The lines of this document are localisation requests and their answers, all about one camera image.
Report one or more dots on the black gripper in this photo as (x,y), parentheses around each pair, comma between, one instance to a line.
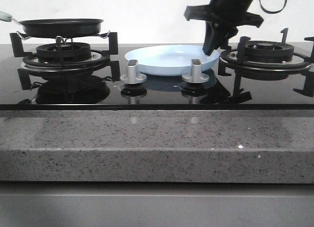
(222,18)

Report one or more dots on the black gas burner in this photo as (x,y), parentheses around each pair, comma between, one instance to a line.
(268,51)
(71,52)

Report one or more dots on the black frying pan green handle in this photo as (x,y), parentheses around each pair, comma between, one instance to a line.
(51,28)

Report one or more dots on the black pan support grate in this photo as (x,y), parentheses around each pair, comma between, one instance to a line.
(237,60)
(31,62)

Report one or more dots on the light blue plate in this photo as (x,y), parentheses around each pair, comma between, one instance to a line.
(170,60)

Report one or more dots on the black glass gas cooktop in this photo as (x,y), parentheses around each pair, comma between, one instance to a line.
(102,90)

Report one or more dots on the silver stove knob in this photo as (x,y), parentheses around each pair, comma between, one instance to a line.
(133,76)
(195,75)

